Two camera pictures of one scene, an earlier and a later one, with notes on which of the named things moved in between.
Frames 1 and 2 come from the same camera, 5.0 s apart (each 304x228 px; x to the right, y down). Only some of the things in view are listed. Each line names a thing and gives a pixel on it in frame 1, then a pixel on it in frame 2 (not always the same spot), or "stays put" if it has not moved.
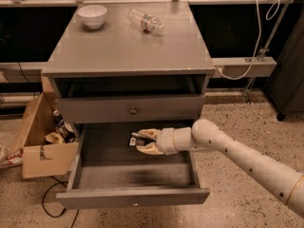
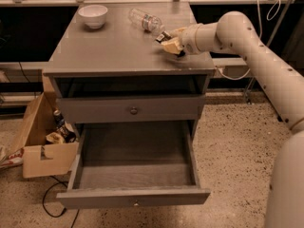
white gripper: (165, 141) → (189, 39)
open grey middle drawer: (107, 171) stays put
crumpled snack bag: (55, 138) stays put
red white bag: (15, 159) stays put
